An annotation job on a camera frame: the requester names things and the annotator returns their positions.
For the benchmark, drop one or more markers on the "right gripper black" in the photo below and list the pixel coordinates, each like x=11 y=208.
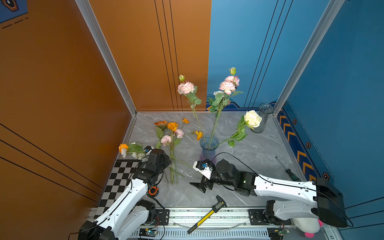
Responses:
x=205 y=182

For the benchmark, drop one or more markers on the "purple blue glass vase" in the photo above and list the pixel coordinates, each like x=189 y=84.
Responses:
x=208 y=148

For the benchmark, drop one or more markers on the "small white blossom spray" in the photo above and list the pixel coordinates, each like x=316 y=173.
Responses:
x=126 y=154

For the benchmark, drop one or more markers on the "cream rose with leaves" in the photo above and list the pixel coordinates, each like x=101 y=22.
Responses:
x=250 y=120

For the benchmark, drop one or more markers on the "pink peony spray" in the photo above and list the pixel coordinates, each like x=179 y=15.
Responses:
x=189 y=90
x=227 y=89

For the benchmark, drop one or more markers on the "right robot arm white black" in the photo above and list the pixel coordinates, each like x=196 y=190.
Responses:
x=290 y=200

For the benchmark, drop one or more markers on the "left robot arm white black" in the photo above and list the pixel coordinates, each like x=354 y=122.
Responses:
x=130 y=210

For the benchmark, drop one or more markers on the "clear grey glass vase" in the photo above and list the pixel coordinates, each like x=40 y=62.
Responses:
x=265 y=110

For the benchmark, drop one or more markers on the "yellow black caliper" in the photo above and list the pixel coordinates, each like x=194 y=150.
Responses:
x=215 y=208

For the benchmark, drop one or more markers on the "orange poppy flower stem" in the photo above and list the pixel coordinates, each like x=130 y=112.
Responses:
x=198 y=134

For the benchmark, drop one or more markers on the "orange black tape measure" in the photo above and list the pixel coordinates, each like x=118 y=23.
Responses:
x=153 y=192

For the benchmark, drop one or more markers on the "pink rose bundle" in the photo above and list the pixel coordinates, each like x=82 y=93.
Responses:
x=170 y=134

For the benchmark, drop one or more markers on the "orange rose with leaves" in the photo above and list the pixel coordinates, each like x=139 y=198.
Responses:
x=130 y=148

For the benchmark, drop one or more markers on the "left circuit board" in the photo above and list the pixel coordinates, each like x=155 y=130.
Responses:
x=148 y=233

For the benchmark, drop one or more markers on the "circuit board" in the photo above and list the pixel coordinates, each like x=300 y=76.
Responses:
x=277 y=234
x=148 y=233

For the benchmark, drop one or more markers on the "checkerboard calibration plate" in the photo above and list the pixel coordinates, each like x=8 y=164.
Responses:
x=119 y=179

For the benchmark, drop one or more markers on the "right circuit board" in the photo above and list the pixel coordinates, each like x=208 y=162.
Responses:
x=277 y=234

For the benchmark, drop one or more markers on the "plush toy white green pink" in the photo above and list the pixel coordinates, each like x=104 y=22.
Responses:
x=309 y=226

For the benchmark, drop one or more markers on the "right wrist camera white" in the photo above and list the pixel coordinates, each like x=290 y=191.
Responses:
x=207 y=172

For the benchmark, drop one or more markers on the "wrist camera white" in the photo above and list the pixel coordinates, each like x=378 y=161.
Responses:
x=148 y=149
x=207 y=172

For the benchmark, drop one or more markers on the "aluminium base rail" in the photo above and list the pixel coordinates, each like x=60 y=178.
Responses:
x=231 y=223

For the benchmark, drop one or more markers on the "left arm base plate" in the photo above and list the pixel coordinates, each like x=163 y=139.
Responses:
x=157 y=216

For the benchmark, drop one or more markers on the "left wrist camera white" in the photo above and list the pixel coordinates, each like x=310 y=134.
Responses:
x=148 y=149

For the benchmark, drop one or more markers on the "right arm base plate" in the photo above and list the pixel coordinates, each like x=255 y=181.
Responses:
x=257 y=218

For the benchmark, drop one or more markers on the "green handled screwdriver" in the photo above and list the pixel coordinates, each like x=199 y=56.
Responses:
x=289 y=172

